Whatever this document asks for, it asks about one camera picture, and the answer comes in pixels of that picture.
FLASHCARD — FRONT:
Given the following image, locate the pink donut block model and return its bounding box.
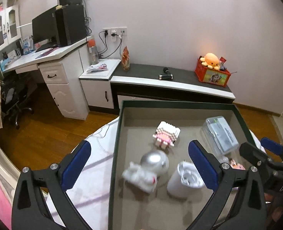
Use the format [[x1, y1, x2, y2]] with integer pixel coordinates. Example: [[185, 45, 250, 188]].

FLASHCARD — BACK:
[[229, 159, 245, 170]]

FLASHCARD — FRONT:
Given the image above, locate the clear plastic container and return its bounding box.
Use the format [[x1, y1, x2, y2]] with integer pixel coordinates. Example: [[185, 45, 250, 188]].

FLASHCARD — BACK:
[[202, 116, 239, 157]]

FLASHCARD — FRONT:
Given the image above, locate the white cup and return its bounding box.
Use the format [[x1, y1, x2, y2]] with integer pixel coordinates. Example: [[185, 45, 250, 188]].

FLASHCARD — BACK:
[[167, 161, 205, 199]]

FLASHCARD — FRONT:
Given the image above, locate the pink white block figure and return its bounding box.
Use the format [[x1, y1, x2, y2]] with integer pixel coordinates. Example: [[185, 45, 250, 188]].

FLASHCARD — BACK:
[[152, 121, 180, 150]]

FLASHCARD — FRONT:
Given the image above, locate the person's right hand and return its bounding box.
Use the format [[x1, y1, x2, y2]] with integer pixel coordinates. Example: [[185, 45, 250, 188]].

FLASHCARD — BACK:
[[265, 193, 283, 229]]

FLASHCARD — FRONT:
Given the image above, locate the white striped quilt cover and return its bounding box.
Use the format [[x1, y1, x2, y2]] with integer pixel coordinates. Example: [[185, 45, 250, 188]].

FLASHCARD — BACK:
[[45, 118, 119, 230]]

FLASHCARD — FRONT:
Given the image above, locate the orange storage crate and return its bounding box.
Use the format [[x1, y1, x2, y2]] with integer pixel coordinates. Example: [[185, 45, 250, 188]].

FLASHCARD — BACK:
[[195, 59, 231, 87]]

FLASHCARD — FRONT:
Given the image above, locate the orange octopus plush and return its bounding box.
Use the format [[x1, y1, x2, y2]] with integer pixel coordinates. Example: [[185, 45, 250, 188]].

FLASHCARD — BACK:
[[200, 53, 220, 71]]

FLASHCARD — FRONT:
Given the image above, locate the black microphone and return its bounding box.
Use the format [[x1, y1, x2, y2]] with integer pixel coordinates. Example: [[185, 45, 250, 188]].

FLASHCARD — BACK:
[[159, 67, 173, 81]]

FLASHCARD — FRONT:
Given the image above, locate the low black white tv stand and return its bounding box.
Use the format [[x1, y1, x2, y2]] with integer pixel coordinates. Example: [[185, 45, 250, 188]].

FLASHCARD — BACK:
[[110, 64, 236, 114]]

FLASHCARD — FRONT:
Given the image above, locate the black office chair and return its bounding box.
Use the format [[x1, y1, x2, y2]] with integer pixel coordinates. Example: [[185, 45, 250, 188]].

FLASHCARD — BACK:
[[1, 75, 34, 130]]

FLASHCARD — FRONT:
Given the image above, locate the white bedside cabinet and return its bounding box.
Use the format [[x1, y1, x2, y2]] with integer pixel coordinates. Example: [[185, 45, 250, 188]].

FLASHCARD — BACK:
[[79, 59, 121, 109]]

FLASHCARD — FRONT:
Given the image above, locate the white desk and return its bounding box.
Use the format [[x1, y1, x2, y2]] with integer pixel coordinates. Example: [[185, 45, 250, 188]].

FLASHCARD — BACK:
[[2, 38, 90, 121]]

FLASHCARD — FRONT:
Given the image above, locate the orange figurine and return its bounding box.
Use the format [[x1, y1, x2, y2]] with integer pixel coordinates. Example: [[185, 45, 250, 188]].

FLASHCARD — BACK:
[[121, 46, 130, 71]]

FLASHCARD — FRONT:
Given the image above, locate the orange cap water bottle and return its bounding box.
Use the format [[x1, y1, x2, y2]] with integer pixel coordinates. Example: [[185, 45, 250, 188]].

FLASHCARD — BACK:
[[87, 39, 99, 65]]

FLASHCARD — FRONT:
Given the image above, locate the black computer monitor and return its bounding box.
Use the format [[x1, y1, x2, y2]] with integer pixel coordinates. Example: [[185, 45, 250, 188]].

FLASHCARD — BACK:
[[32, 6, 57, 52]]

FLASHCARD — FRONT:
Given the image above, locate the white glass door cabinet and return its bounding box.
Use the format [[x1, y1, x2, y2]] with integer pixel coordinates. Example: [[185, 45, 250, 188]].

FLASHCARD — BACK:
[[0, 5, 21, 51]]

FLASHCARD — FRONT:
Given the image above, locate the black computer tower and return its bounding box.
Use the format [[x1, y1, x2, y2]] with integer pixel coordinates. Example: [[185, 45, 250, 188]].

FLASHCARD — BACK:
[[54, 4, 86, 47]]

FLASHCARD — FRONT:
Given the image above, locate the wall power socket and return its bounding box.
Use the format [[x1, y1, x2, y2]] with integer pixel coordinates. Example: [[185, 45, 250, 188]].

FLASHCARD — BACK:
[[102, 26, 127, 36]]

